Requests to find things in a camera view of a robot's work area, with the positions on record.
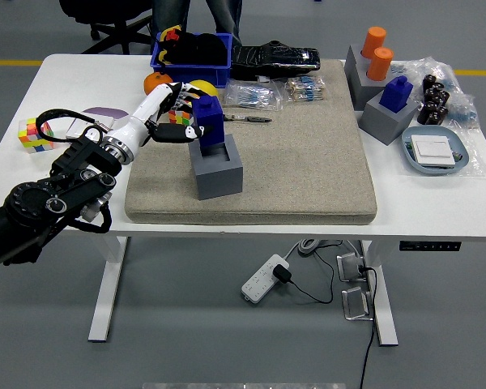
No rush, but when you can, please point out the grey cube seal holder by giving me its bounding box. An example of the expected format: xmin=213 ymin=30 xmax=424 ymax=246
xmin=188 ymin=135 xmax=244 ymax=201
xmin=358 ymin=89 xmax=423 ymax=146

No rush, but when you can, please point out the bag of blue resistors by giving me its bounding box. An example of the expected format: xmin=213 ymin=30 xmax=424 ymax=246
xmin=222 ymin=79 xmax=285 ymax=112

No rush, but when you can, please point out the black power cable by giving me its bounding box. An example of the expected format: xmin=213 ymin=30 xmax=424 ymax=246
xmin=356 ymin=265 xmax=380 ymax=389

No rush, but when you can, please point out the bag of tan resistors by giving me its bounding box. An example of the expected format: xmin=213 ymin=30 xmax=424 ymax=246
xmin=283 ymin=75 xmax=330 ymax=103

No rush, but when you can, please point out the black adapter cable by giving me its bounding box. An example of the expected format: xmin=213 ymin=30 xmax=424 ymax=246
xmin=285 ymin=242 xmax=343 ymax=305

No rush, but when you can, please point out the blue plastic bin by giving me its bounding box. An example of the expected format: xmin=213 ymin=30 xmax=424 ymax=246
xmin=150 ymin=32 xmax=233 ymax=88

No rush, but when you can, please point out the white wall socket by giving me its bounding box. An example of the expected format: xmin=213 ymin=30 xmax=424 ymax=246
xmin=66 ymin=116 xmax=117 ymax=141

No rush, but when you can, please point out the white table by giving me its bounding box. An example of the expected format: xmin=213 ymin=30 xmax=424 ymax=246
xmin=0 ymin=53 xmax=486 ymax=346

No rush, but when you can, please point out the white power strip cable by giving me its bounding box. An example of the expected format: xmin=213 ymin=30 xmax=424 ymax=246
xmin=285 ymin=237 xmax=322 ymax=260

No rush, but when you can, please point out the grey-brown mat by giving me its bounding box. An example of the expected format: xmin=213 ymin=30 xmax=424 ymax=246
xmin=124 ymin=58 xmax=378 ymax=226

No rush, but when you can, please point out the black table control panel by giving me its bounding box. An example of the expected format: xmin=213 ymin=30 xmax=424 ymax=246
xmin=399 ymin=241 xmax=462 ymax=252

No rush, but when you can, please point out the yellow lemon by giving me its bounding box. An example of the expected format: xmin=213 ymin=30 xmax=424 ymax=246
xmin=188 ymin=79 xmax=220 ymax=99

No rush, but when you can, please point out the purple dish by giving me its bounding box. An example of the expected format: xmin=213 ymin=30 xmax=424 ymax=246
xmin=66 ymin=106 xmax=130 ymax=141

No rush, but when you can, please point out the person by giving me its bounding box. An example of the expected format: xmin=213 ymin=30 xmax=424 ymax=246
xmin=151 ymin=0 xmax=244 ymax=49

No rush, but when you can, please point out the blue seal stamp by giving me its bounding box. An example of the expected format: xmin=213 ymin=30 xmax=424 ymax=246
xmin=379 ymin=75 xmax=413 ymax=113
xmin=191 ymin=96 xmax=226 ymax=157

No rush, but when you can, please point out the clear bag of blue parts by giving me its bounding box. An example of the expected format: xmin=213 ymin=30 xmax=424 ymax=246
xmin=390 ymin=55 xmax=481 ymax=130

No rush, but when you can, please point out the light blue dish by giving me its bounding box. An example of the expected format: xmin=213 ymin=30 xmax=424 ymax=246
xmin=401 ymin=125 xmax=471 ymax=176

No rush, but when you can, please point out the orange fruit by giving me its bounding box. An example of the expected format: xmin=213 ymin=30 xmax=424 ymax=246
xmin=143 ymin=72 xmax=173 ymax=96

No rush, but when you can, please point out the black power adapter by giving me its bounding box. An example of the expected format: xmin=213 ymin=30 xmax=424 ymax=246
xmin=271 ymin=263 xmax=292 ymax=285

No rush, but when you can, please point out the yellow red tool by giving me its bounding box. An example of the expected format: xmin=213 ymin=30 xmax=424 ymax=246
xmin=158 ymin=24 xmax=183 ymax=66

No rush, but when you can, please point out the white switch panel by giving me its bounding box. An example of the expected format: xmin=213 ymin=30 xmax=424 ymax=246
xmin=411 ymin=135 xmax=457 ymax=167

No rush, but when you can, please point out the white power strip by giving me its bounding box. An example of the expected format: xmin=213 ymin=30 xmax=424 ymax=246
xmin=241 ymin=254 xmax=291 ymax=304

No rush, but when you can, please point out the black office chair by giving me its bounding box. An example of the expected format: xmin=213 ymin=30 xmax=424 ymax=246
xmin=58 ymin=0 xmax=162 ymax=56

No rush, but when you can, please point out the black pen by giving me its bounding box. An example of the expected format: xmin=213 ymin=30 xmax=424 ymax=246
xmin=222 ymin=114 xmax=273 ymax=124

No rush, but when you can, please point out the black cloth bundle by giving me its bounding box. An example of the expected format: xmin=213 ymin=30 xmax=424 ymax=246
xmin=161 ymin=30 xmax=230 ymax=66

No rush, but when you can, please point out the clear acrylic stand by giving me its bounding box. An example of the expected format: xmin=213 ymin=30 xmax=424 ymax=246
xmin=340 ymin=286 xmax=374 ymax=323
xmin=335 ymin=252 xmax=369 ymax=283

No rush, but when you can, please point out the black plastic-wrapped package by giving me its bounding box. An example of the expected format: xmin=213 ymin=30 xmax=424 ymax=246
xmin=229 ymin=39 xmax=322 ymax=81

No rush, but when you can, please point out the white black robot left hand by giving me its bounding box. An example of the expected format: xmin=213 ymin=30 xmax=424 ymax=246
xmin=112 ymin=82 xmax=215 ymax=158

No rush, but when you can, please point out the tall grey double holder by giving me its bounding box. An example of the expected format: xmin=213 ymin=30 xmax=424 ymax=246
xmin=343 ymin=43 xmax=394 ymax=111

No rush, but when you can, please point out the orange cylinder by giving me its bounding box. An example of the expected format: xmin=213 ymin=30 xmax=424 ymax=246
xmin=360 ymin=26 xmax=387 ymax=58
xmin=366 ymin=46 xmax=395 ymax=81

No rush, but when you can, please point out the pastel colour puzzle cube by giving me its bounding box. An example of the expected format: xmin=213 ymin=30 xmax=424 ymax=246
xmin=17 ymin=117 xmax=54 ymax=154

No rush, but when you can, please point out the bright colour puzzle cube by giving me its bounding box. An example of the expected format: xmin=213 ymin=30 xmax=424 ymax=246
xmin=168 ymin=100 xmax=195 ymax=126

